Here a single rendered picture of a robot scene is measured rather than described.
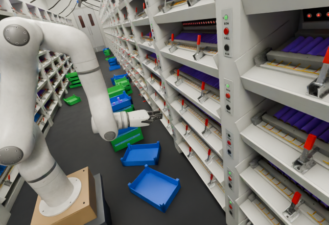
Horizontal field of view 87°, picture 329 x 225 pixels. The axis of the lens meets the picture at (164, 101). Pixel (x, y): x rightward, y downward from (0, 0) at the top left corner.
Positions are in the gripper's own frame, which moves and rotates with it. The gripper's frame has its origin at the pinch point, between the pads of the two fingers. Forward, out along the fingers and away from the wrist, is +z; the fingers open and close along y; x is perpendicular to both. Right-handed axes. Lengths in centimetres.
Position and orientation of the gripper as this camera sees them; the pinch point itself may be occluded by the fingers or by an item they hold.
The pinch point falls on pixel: (157, 115)
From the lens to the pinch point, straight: 89.6
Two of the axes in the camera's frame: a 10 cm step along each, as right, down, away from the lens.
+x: 0.1, -9.2, -3.8
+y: 3.4, 3.6, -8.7
